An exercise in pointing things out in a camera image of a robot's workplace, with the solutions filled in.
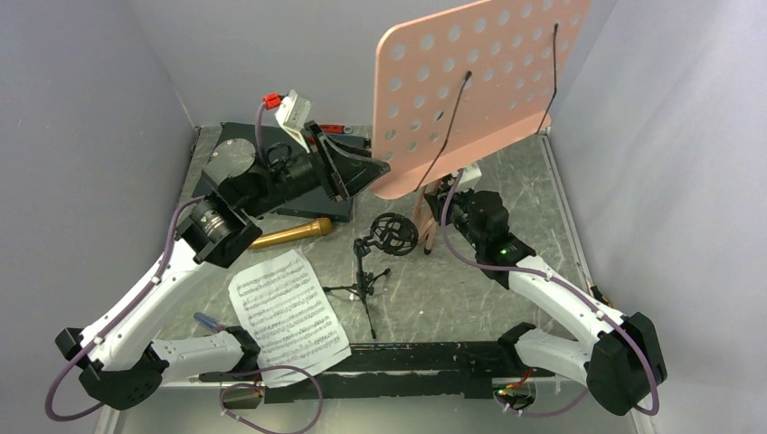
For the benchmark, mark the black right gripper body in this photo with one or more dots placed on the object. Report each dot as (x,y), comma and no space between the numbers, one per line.
(459,206)

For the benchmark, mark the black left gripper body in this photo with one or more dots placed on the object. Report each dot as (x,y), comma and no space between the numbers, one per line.
(324,167)

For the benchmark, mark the pink perforated music stand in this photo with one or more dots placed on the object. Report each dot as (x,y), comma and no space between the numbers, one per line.
(454,87)

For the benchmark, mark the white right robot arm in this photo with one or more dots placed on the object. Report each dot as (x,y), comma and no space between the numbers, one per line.
(615,357)

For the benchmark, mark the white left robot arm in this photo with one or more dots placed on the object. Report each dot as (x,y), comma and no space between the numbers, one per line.
(120,359)

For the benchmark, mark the gold microphone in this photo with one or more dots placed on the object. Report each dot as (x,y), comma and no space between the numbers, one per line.
(319,227)

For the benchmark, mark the printed sheet music page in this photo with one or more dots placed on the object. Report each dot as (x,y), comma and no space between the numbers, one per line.
(283,307)

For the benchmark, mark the yellow black tool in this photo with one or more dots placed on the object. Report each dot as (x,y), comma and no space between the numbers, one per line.
(599,296)

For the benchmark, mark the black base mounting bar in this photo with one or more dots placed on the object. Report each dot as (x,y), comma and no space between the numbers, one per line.
(471,370)

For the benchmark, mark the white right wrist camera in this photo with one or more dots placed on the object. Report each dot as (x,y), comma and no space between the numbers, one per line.
(470,177)

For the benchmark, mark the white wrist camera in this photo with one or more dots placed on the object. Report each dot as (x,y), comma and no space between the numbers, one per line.
(292,112)
(470,177)

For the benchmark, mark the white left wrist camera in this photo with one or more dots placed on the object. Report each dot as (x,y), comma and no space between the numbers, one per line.
(292,112)

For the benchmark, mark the aluminium rail right edge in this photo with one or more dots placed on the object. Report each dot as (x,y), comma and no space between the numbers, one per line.
(565,210)

